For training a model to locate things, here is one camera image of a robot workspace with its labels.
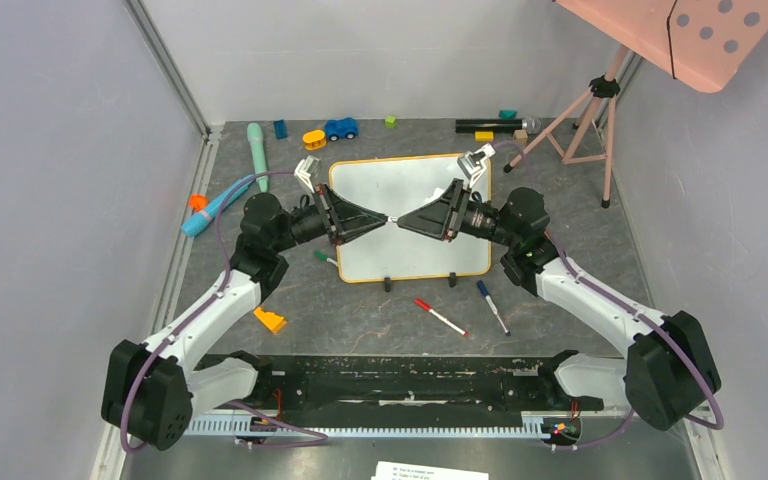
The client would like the green whiteboard marker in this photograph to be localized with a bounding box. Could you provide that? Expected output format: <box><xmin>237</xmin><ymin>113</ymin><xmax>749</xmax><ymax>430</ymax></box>
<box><xmin>313</xmin><ymin>250</ymin><xmax>339</xmax><ymax>267</ymax></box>

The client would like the pink perforated tray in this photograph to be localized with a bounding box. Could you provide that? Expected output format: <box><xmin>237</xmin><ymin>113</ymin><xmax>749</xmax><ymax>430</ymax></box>
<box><xmin>557</xmin><ymin>0</ymin><xmax>768</xmax><ymax>93</ymax></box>

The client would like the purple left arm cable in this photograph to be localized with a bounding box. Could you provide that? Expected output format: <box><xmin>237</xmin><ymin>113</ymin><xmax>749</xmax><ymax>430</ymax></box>
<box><xmin>118</xmin><ymin>169</ymin><xmax>299</xmax><ymax>454</ymax></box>

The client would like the red whiteboard marker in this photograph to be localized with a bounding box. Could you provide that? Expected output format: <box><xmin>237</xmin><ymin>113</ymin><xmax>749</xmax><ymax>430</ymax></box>
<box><xmin>414</xmin><ymin>298</ymin><xmax>469</xmax><ymax>337</ymax></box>

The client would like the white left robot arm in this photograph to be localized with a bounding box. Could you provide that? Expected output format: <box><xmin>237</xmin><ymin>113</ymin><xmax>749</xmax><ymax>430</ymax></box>
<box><xmin>101</xmin><ymin>184</ymin><xmax>389</xmax><ymax>453</ymax></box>

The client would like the orange framed whiteboard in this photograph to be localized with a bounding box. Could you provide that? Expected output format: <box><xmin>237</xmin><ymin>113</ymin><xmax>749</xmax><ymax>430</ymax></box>
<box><xmin>328</xmin><ymin>153</ymin><xmax>492</xmax><ymax>283</ymax></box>

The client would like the blue toy crayon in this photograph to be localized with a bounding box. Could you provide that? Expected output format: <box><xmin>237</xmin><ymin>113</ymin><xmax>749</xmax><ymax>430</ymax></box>
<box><xmin>180</xmin><ymin>175</ymin><xmax>254</xmax><ymax>238</ymax></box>

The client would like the yellow oval toy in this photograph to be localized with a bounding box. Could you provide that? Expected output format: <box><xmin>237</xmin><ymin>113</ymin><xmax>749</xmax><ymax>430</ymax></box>
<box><xmin>302</xmin><ymin>129</ymin><xmax>328</xmax><ymax>151</ymax></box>

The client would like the black microphone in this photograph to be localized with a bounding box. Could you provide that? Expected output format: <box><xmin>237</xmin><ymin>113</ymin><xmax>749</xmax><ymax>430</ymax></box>
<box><xmin>455</xmin><ymin>116</ymin><xmax>542</xmax><ymax>134</ymax></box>

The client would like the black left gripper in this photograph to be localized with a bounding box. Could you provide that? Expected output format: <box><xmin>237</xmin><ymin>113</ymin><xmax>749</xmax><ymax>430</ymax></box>
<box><xmin>272</xmin><ymin>183</ymin><xmax>386</xmax><ymax>253</ymax></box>

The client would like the printed paper sheet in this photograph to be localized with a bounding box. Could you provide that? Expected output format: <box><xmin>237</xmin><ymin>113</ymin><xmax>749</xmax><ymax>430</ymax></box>
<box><xmin>371</xmin><ymin>461</ymin><xmax>489</xmax><ymax>480</ymax></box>

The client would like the dark blue block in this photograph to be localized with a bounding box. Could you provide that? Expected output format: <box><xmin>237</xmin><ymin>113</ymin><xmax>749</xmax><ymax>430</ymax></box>
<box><xmin>273</xmin><ymin>119</ymin><xmax>289</xmax><ymax>140</ymax></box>

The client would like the pink tripod stand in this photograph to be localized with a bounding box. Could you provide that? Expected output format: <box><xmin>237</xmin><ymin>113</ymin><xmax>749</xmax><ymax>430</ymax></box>
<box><xmin>503</xmin><ymin>44</ymin><xmax>630</xmax><ymax>209</ymax></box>

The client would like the orange wedge block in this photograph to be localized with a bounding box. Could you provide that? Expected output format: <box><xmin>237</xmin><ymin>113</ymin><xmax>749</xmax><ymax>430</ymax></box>
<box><xmin>253</xmin><ymin>307</ymin><xmax>287</xmax><ymax>334</ymax></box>

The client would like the white cable duct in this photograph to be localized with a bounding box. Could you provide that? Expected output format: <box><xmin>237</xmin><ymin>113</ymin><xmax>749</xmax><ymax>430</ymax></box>
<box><xmin>184</xmin><ymin>410</ymin><xmax>554</xmax><ymax>441</ymax></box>

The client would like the mint green toy crayon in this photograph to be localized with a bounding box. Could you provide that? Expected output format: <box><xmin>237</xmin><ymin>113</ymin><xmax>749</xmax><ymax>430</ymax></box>
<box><xmin>246</xmin><ymin>122</ymin><xmax>269</xmax><ymax>192</ymax></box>

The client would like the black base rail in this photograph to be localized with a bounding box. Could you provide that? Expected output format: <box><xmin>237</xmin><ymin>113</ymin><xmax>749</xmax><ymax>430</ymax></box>
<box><xmin>231</xmin><ymin>351</ymin><xmax>608</xmax><ymax>428</ymax></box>

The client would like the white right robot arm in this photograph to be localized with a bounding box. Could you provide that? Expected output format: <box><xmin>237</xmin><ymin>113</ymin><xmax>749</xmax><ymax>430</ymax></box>
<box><xmin>396</xmin><ymin>180</ymin><xmax>725</xmax><ymax>431</ymax></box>

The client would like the beige wooden block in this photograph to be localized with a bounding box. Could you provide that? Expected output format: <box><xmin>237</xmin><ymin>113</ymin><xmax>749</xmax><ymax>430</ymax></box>
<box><xmin>512</xmin><ymin>129</ymin><xmax>529</xmax><ymax>146</ymax></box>

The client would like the teal block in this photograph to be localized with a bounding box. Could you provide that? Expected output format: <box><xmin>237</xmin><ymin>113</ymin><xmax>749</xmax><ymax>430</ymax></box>
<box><xmin>498</xmin><ymin>109</ymin><xmax>518</xmax><ymax>119</ymax></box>

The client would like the yellow block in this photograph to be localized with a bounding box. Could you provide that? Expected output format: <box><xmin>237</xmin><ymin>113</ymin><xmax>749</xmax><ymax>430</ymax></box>
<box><xmin>474</xmin><ymin>131</ymin><xmax>495</xmax><ymax>143</ymax></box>

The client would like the blue whiteboard marker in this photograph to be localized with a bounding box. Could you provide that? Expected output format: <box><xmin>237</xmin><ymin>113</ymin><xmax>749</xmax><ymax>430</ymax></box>
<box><xmin>476</xmin><ymin>280</ymin><xmax>511</xmax><ymax>336</ymax></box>

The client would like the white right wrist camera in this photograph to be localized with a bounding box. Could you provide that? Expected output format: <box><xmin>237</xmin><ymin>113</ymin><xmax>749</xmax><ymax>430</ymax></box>
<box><xmin>456</xmin><ymin>143</ymin><xmax>496</xmax><ymax>189</ymax></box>

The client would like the blue toy car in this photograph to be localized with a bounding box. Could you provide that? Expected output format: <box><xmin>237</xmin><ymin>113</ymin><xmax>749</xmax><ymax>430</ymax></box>
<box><xmin>324</xmin><ymin>117</ymin><xmax>359</xmax><ymax>142</ymax></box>

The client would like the orange toy piece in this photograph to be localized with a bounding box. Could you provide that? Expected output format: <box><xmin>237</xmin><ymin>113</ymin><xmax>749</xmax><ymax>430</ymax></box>
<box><xmin>188</xmin><ymin>194</ymin><xmax>210</xmax><ymax>213</ymax></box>

